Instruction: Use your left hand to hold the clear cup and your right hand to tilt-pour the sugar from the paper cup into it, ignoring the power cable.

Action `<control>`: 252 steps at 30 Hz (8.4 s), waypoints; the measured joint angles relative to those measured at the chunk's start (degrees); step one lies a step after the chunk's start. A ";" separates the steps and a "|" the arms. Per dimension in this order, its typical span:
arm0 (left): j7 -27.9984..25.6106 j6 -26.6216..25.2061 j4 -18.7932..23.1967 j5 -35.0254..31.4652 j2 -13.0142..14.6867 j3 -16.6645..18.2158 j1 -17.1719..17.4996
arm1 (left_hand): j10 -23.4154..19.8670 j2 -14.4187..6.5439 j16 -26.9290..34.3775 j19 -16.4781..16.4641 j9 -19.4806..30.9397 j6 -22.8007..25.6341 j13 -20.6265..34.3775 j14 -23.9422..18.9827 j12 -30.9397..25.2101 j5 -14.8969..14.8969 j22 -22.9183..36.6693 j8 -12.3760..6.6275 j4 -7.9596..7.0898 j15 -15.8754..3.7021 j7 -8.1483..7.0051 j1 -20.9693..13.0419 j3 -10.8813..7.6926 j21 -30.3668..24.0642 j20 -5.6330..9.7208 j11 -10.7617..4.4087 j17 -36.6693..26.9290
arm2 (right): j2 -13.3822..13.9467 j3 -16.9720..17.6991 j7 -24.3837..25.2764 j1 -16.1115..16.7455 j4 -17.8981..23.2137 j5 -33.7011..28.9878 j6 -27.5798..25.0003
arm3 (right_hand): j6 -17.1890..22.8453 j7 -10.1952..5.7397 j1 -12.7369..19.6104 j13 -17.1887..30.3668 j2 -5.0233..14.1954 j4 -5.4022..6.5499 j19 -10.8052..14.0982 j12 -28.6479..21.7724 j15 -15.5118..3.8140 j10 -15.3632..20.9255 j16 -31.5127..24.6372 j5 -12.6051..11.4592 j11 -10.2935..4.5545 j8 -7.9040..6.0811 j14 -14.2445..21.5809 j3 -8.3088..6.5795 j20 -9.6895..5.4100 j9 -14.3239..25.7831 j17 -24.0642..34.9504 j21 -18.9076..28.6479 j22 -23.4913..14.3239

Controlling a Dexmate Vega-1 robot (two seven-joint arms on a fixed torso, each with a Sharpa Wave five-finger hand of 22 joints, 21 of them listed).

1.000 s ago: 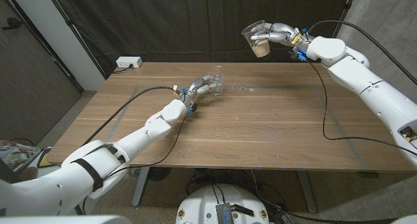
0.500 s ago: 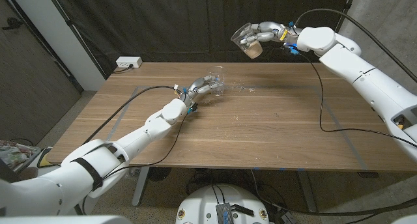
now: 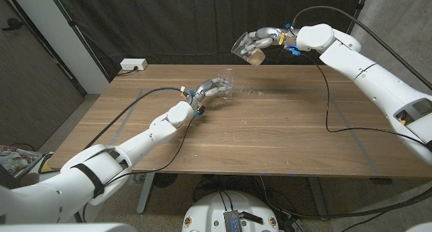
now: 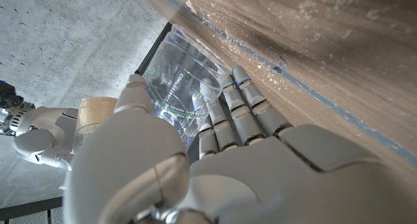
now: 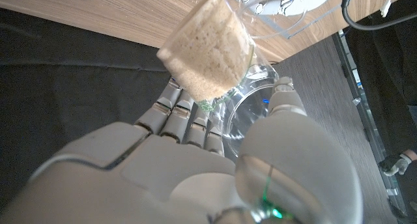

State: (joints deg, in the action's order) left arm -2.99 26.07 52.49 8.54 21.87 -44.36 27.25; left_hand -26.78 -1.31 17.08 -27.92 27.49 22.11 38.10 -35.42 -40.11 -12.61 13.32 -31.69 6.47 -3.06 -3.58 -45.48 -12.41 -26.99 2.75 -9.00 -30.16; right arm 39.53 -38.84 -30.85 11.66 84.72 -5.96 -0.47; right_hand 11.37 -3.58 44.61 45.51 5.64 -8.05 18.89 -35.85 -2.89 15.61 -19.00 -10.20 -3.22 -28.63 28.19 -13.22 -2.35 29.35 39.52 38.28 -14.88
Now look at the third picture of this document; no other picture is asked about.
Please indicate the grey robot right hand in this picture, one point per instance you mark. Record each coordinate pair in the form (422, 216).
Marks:
(270, 33)

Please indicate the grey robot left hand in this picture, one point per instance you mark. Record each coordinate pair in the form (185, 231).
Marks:
(207, 88)

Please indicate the tall clear plastic cup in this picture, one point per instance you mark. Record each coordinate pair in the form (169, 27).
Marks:
(227, 77)

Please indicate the brown sugar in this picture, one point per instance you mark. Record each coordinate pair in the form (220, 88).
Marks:
(258, 57)

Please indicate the wide clear plastic cup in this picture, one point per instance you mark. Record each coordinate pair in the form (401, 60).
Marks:
(241, 44)

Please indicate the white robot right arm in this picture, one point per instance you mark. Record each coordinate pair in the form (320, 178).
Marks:
(371, 77)

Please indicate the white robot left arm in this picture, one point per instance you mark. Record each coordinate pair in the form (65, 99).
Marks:
(141, 144)

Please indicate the white power strip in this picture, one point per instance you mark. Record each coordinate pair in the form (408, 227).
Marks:
(133, 64)

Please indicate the white left wrist connector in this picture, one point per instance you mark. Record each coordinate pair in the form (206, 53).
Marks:
(183, 89)

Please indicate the black backdrop curtain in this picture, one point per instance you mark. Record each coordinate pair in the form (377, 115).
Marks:
(168, 23)

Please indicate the black backdrop stand pole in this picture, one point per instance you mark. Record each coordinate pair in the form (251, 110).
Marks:
(357, 6)
(86, 43)

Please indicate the grey table leg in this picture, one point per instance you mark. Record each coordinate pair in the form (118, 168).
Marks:
(146, 191)
(319, 198)

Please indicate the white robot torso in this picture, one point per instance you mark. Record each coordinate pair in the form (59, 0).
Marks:
(209, 211)

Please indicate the grey box on torso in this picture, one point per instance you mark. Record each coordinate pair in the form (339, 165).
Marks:
(233, 222)

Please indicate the patterned bag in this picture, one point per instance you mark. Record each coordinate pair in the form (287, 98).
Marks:
(17, 158)

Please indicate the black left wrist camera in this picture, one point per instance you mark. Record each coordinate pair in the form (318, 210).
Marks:
(201, 110)

